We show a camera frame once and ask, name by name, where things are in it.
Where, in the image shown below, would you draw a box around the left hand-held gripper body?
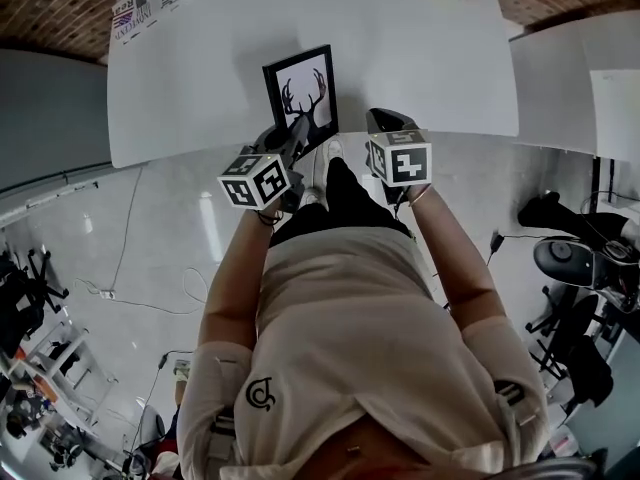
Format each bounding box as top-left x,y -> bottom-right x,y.
217,123 -> 306,214

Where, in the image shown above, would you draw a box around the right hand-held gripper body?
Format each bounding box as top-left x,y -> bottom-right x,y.
364,107 -> 433,205

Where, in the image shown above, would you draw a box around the framed deer silhouette picture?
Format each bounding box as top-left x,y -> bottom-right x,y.
261,43 -> 340,154

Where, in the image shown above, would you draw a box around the person's left forearm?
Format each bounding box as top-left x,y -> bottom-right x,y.
199,206 -> 284,352

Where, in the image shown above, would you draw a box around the person's right forearm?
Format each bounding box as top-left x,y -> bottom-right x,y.
407,185 -> 507,332

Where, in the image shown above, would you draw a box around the white desk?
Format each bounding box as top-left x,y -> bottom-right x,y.
106,0 -> 521,170

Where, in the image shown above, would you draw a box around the person's white shoe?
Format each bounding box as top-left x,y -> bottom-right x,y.
322,137 -> 346,164
298,143 -> 330,207

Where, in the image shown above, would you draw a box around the person's black trousers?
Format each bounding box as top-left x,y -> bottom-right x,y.
269,156 -> 414,247

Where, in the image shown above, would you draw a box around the white cabinet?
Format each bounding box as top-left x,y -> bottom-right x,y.
507,10 -> 640,162

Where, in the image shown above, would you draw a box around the person's beige shirt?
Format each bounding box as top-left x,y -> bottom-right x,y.
177,226 -> 551,480

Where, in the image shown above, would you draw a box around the printed white book box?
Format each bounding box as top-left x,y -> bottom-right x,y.
110,0 -> 201,47

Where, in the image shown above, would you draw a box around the black office chair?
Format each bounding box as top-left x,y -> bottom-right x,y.
0,247 -> 71,359

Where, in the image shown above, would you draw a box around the white floor cable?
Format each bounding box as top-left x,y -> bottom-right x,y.
74,266 -> 209,315

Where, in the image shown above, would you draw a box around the white frame table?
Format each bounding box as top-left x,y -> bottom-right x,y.
0,320 -> 119,437

